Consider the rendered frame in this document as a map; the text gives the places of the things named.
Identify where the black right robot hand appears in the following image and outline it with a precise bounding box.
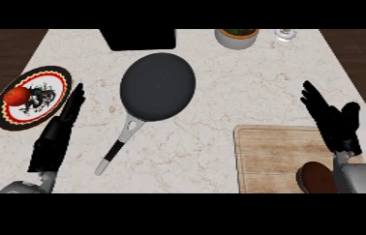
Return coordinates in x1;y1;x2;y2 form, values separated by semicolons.
298;80;363;157

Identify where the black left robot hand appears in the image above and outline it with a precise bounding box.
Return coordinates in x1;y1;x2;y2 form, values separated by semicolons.
27;82;87;173

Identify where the wooden cutting board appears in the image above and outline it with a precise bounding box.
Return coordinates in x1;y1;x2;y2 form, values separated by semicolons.
233;124;366;194

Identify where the brown chocolate cupcake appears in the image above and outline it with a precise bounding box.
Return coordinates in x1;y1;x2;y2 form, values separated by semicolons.
297;161;341;194

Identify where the dark grey frying pan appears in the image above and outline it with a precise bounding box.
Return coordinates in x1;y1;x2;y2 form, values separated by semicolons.
93;52;198;177

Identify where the patterned round plate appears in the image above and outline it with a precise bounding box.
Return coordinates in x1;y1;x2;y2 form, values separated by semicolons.
0;65;74;132

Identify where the red tomato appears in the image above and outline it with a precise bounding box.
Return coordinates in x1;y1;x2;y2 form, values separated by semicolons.
2;86;33;107

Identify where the white salt shaker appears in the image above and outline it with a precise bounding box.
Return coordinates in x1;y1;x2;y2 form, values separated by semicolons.
273;29;298;42

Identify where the grey plant pot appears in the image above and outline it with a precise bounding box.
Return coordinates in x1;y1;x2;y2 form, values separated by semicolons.
213;29;260;50

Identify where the black box appliance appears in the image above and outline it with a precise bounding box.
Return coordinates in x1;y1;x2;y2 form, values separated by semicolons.
99;29;177;51

